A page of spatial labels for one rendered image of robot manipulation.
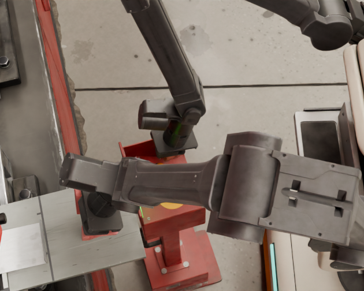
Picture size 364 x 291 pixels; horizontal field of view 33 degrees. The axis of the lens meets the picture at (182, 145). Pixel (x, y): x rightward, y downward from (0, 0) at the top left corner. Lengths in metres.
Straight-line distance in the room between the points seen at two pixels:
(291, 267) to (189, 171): 1.26
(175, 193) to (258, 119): 1.75
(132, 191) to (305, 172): 0.36
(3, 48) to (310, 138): 0.79
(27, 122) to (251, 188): 0.97
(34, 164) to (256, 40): 1.48
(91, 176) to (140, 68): 1.63
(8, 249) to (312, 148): 0.63
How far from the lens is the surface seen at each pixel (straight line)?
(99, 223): 1.09
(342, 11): 1.15
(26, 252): 1.23
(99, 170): 0.99
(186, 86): 1.23
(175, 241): 1.87
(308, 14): 1.12
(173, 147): 1.41
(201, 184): 0.67
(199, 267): 2.09
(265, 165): 0.60
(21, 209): 1.26
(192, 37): 2.67
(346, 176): 0.61
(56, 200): 1.25
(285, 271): 1.95
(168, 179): 0.76
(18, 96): 1.54
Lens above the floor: 2.13
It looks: 63 degrees down
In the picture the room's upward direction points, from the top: 2 degrees counter-clockwise
